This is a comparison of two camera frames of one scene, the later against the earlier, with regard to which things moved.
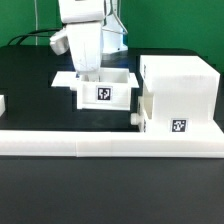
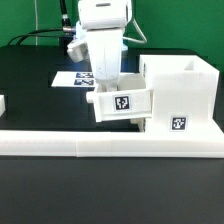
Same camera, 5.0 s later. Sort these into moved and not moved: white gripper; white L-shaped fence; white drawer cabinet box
Moved: white gripper
Not moved: white L-shaped fence; white drawer cabinet box
